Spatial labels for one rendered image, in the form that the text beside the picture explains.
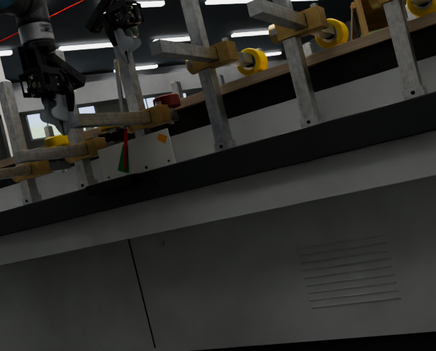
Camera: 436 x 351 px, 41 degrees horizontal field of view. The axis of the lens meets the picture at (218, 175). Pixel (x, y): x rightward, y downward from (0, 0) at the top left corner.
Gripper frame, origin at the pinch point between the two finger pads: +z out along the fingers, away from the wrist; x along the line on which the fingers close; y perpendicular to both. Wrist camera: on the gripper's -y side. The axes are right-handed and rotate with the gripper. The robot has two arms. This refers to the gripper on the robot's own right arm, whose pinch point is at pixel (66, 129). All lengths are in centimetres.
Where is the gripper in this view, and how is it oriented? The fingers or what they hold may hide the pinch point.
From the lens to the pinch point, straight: 140.2
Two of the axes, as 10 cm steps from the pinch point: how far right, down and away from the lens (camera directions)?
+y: -4.8, 1.1, -8.7
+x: 8.4, -2.1, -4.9
